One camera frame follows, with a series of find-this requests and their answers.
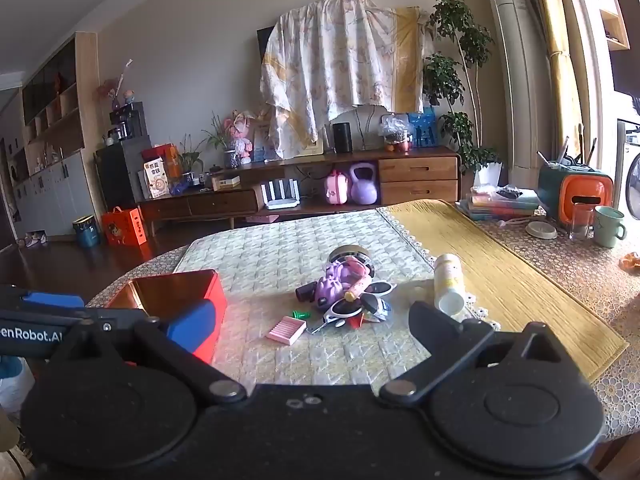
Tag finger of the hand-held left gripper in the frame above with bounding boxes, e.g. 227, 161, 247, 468
0, 284, 88, 311

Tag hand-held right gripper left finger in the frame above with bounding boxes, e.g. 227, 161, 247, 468
47, 300, 248, 403

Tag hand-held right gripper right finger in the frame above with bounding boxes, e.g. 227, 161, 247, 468
378, 301, 576, 407

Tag red box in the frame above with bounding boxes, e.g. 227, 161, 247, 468
106, 269, 229, 365

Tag pink tube with green cap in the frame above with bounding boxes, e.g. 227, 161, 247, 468
342, 272, 377, 306

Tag round metal tin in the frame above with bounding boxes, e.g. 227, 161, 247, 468
327, 244, 372, 267

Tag white cylindrical bottle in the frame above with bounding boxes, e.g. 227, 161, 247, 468
432, 253, 467, 317

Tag blue bucket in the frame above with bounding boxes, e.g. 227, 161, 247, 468
72, 215, 102, 249

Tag pink ridged comb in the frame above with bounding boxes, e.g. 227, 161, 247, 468
265, 314, 307, 346

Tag orange gift bag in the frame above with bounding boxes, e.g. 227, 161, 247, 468
101, 206, 149, 247

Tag purple plastic toy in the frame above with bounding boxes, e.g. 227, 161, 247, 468
295, 260, 352, 312

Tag cream quilted mat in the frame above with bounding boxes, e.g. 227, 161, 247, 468
172, 209, 437, 387

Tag stack of books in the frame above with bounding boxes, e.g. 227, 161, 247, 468
456, 187, 544, 222

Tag grey shallow bowl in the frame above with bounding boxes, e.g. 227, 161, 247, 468
525, 220, 559, 240

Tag wooden media cabinet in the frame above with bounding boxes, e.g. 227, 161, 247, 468
137, 146, 463, 232

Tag purple kettlebell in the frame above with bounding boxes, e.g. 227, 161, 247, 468
348, 161, 382, 206

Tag printed snack bag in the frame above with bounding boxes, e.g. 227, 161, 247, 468
142, 157, 172, 200

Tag floral lace tablecloth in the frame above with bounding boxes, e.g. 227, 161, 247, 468
85, 207, 640, 443

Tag white slotted rack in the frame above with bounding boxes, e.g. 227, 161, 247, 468
260, 180, 302, 211

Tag pink toy case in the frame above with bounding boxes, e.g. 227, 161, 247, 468
324, 170, 351, 206

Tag small potted plant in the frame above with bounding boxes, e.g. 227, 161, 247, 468
177, 132, 206, 187

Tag red gift bag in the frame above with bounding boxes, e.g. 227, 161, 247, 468
141, 143, 182, 182

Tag clear drinking glass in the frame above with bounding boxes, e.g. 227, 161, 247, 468
569, 202, 596, 241

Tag orchid plant in vase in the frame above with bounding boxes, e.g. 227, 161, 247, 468
201, 112, 242, 169

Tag blue printed bag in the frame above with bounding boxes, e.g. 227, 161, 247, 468
407, 107, 439, 149

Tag pink doll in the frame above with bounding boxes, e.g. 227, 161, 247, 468
222, 110, 257, 166

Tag black coffee machine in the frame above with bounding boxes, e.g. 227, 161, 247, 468
108, 101, 151, 144

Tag clear plastic bag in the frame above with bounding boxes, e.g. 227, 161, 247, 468
380, 114, 416, 154

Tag orange and teal utensil holder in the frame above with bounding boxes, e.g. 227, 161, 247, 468
536, 124, 615, 232

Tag green mug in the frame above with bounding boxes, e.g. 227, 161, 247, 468
592, 205, 628, 250

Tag black cylindrical speaker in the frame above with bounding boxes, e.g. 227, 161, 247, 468
332, 121, 354, 154

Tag pink flower decoration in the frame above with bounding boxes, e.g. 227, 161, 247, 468
97, 59, 137, 111

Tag white standing air conditioner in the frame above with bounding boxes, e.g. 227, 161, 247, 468
479, 0, 555, 172

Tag potted green tree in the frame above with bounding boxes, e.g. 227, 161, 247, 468
422, 0, 505, 188

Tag black television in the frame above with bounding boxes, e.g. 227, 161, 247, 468
256, 26, 273, 63

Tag yellow curtain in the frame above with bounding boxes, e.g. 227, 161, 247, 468
531, 0, 585, 157

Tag white frame sunglasses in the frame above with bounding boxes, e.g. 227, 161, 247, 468
322, 281, 399, 328

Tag wooden wall cabinet unit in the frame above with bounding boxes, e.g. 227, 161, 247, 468
0, 31, 102, 252

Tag wooden wall shelf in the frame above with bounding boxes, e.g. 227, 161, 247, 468
599, 6, 631, 52

